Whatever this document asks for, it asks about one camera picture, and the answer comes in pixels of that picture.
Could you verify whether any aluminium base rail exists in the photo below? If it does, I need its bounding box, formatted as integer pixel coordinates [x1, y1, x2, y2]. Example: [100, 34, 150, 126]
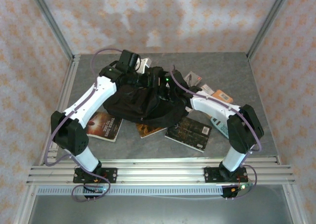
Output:
[26, 157, 297, 185]

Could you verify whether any Three Days To See book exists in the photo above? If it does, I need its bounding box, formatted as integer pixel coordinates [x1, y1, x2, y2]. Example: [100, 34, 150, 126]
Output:
[86, 111, 123, 142]

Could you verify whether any aluminium table side rail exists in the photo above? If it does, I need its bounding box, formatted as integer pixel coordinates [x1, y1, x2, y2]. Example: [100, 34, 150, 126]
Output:
[46, 55, 81, 160]

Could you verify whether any grey metal panel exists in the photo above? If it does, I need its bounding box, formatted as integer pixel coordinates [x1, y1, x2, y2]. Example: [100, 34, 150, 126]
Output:
[27, 184, 297, 224]

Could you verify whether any base electronics board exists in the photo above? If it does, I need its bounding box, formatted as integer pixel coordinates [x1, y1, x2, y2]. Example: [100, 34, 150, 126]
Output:
[82, 185, 111, 201]
[221, 183, 254, 201]

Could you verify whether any orange paperback book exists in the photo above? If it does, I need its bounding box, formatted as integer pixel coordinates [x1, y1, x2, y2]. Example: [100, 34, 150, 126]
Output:
[212, 89, 234, 104]

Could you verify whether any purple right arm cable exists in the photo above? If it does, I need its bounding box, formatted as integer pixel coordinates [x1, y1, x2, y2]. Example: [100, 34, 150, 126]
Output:
[170, 65, 262, 200]

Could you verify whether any black backpack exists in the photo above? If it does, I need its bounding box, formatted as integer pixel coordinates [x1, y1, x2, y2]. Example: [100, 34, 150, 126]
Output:
[103, 65, 188, 128]

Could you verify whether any grey slotted cable duct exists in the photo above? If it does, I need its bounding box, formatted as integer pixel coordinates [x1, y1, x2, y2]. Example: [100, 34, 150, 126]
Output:
[37, 186, 224, 196]

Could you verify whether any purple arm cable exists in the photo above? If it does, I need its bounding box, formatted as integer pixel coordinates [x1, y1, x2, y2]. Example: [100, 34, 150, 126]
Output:
[44, 47, 124, 202]
[170, 65, 262, 200]

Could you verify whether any yellow landscape cover book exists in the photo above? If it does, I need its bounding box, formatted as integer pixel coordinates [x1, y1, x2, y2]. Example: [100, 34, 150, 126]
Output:
[135, 122, 168, 138]

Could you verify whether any aluminium frame post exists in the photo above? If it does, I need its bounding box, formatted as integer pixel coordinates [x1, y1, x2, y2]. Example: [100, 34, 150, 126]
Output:
[27, 0, 75, 59]
[246, 0, 293, 59]

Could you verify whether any black book with barcode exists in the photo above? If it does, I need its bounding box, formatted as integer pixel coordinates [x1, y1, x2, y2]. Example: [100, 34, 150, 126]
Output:
[164, 116, 212, 153]

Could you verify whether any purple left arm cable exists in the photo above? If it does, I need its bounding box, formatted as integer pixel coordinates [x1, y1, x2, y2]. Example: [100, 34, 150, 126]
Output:
[44, 47, 124, 202]

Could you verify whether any grey card with red mark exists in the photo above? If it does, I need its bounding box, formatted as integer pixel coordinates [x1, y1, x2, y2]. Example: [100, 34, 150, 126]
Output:
[185, 71, 203, 86]

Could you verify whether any light blue book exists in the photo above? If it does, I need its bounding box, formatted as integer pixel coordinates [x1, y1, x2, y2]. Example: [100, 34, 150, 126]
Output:
[201, 84, 214, 95]

